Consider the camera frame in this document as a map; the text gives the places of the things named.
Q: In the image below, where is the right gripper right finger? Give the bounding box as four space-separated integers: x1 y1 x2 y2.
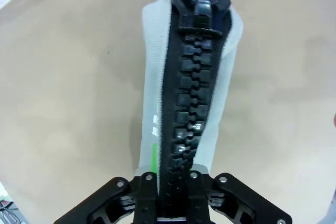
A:
187 163 292 224

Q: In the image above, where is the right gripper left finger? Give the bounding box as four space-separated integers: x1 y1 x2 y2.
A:
54 143 160 224

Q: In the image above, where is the grey zipper pouch CAMPUS print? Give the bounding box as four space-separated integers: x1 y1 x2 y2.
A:
135 0 245 217

